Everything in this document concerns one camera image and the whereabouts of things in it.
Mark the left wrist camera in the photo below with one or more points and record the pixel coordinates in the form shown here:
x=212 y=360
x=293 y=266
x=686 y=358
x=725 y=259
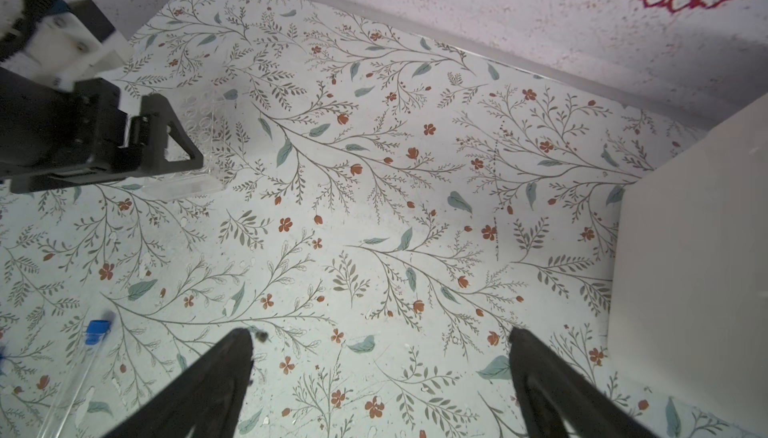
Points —
x=75 y=42

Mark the blue-capped test tube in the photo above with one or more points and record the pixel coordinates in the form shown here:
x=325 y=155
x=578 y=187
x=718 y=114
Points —
x=90 y=346

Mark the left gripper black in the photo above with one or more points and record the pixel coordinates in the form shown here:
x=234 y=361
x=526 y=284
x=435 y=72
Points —
x=52 y=139

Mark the clear acrylic tube rack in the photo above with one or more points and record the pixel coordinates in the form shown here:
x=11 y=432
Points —
x=201 y=113

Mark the white plastic storage bin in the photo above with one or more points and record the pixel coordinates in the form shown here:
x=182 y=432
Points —
x=688 y=314

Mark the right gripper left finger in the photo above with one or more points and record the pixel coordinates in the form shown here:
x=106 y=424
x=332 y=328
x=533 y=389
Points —
x=204 y=401

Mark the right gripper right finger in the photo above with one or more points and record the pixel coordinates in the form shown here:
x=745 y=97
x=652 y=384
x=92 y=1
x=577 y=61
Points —
x=554 y=398

